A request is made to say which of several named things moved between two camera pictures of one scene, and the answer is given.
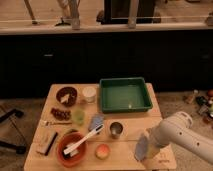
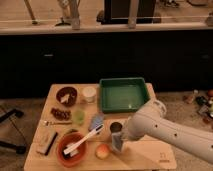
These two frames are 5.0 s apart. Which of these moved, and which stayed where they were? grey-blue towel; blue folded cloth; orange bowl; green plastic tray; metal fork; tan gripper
Moved: grey-blue towel; tan gripper
Stayed: metal fork; blue folded cloth; green plastic tray; orange bowl
